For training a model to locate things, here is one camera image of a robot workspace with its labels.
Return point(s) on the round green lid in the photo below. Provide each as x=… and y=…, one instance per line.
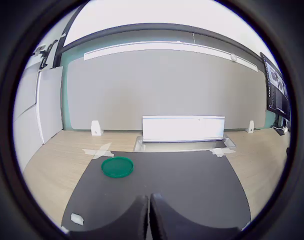
x=117, y=167

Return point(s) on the dark grey mat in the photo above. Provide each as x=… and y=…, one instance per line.
x=182, y=175

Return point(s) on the white tape strip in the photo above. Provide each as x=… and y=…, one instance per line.
x=90, y=151
x=64, y=229
x=220, y=151
x=103, y=150

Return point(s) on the grey partition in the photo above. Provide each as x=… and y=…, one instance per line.
x=162, y=90

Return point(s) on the white partition panel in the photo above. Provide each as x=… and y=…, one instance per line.
x=50, y=105

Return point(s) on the black computer screen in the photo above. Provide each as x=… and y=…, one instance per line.
x=277, y=92

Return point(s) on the small white bracket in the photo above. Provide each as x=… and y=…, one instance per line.
x=95, y=128
x=250, y=126

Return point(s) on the white partition rail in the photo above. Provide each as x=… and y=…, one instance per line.
x=167, y=47

